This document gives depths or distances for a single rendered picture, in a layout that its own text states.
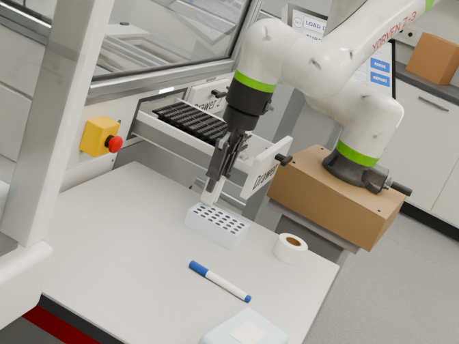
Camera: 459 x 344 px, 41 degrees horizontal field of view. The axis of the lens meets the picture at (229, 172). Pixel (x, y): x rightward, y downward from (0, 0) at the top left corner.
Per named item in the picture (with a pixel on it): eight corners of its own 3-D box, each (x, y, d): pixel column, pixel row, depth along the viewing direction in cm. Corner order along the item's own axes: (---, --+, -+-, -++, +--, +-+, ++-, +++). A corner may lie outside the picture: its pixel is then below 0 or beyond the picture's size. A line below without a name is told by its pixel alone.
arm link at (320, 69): (373, 11, 143) (381, -32, 135) (418, 30, 138) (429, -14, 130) (279, 94, 126) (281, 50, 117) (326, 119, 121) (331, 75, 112)
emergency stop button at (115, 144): (121, 152, 135) (126, 136, 133) (111, 156, 131) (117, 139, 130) (110, 147, 136) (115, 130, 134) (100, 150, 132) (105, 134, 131)
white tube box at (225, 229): (244, 238, 140) (250, 224, 139) (230, 250, 133) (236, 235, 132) (198, 213, 144) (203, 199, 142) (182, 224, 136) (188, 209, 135)
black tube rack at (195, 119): (243, 155, 168) (252, 134, 166) (220, 170, 152) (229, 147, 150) (174, 122, 173) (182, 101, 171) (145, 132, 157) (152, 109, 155)
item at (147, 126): (273, 166, 170) (281, 147, 168) (243, 190, 147) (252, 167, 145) (151, 106, 179) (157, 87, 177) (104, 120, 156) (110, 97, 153)
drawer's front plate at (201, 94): (220, 110, 208) (231, 80, 204) (184, 123, 181) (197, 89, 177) (215, 108, 208) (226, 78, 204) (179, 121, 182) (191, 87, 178)
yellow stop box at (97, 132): (114, 153, 137) (123, 124, 135) (97, 160, 131) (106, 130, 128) (95, 143, 139) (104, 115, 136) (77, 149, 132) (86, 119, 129)
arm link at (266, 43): (270, 13, 132) (243, 7, 123) (318, 35, 127) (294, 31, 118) (247, 73, 137) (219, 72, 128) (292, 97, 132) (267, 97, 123)
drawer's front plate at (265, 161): (279, 173, 172) (294, 137, 168) (245, 200, 145) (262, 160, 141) (273, 170, 172) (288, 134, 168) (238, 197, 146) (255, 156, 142)
